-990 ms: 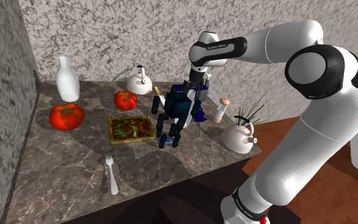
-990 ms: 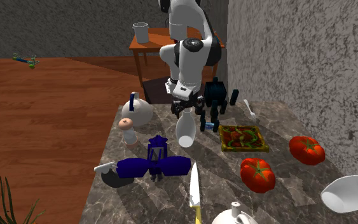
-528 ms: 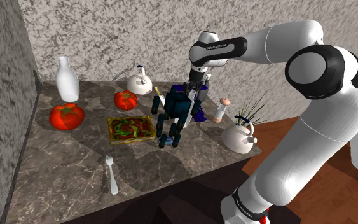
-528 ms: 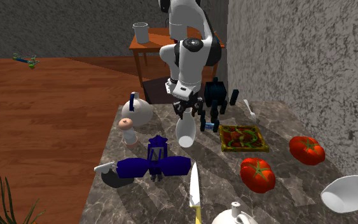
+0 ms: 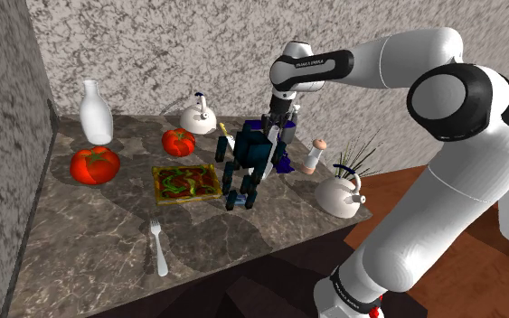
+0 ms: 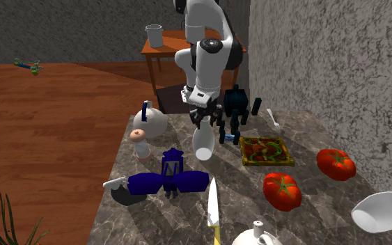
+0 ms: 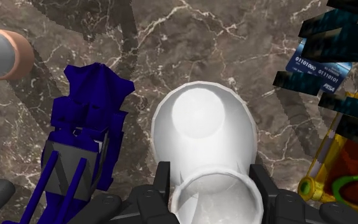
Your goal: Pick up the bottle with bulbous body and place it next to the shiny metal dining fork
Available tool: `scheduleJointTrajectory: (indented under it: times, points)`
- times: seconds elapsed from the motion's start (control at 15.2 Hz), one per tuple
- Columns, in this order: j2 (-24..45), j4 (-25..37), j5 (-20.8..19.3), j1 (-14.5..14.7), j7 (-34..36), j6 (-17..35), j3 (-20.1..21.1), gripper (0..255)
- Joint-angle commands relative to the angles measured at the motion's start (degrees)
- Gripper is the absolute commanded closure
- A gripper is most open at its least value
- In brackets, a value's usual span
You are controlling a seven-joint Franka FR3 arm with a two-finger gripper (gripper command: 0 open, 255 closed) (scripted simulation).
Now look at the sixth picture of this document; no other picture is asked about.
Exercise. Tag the green and blue toy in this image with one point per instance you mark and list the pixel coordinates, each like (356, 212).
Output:
(32, 67)

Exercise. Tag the wooden side table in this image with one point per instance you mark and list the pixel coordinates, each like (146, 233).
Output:
(168, 46)

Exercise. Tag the large white vase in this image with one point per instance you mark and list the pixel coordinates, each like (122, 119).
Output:
(382, 210)

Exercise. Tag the red tomato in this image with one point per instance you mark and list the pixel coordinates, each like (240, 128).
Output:
(336, 164)
(282, 193)

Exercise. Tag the white vase with narrow neck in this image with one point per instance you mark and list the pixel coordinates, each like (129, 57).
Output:
(203, 139)

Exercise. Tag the white spoon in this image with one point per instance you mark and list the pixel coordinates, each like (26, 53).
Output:
(275, 124)

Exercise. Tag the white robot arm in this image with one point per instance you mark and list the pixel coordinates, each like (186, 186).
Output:
(205, 73)

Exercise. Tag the square pizza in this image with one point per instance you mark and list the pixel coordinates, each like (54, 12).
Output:
(267, 152)

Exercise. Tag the dark robot stand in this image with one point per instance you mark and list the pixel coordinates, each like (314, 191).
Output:
(172, 100)

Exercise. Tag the white cup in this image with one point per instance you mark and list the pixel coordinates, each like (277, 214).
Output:
(154, 35)

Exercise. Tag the dark blue winged toy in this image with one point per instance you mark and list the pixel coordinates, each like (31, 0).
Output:
(189, 181)

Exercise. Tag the green potted plant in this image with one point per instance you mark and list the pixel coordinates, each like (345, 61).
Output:
(4, 232)

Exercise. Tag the white teapot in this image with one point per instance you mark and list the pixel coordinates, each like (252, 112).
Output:
(250, 239)

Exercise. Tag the black wheeled rover toy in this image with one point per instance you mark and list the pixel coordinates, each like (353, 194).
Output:
(235, 100)

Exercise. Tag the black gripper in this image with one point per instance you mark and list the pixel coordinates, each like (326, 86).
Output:
(202, 111)

